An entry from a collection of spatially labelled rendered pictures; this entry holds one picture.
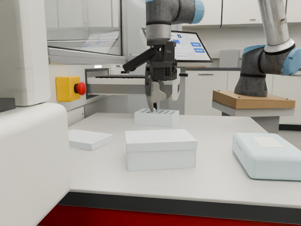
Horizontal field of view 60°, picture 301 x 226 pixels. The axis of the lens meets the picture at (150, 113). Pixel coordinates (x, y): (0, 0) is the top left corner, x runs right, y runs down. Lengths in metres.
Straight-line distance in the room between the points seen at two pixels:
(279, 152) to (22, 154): 0.38
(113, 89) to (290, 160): 0.68
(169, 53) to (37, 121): 0.59
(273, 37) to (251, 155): 0.79
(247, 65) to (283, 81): 2.83
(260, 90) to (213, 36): 3.47
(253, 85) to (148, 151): 0.90
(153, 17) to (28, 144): 0.62
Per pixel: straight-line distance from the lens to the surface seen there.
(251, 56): 1.29
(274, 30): 1.17
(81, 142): 0.60
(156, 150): 0.46
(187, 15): 0.85
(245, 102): 1.17
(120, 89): 0.97
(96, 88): 1.00
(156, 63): 0.78
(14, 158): 0.22
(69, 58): 0.89
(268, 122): 1.31
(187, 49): 1.99
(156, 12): 0.79
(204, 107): 4.03
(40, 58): 0.29
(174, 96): 0.93
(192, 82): 3.99
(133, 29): 2.84
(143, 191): 0.40
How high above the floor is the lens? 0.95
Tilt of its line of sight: 11 degrees down
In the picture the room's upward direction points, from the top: straight up
